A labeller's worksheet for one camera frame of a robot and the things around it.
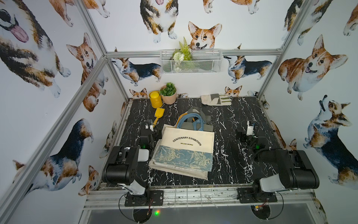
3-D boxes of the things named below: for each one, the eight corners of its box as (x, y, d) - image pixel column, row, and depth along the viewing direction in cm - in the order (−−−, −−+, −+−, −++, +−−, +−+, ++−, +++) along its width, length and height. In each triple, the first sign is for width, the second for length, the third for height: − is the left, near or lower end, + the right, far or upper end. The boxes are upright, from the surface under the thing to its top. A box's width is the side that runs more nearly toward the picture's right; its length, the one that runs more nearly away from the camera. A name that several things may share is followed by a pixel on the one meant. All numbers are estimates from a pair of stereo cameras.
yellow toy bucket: (151, 109, 117) (147, 99, 107) (153, 100, 123) (150, 90, 114) (161, 109, 117) (159, 99, 107) (163, 100, 123) (160, 90, 114)
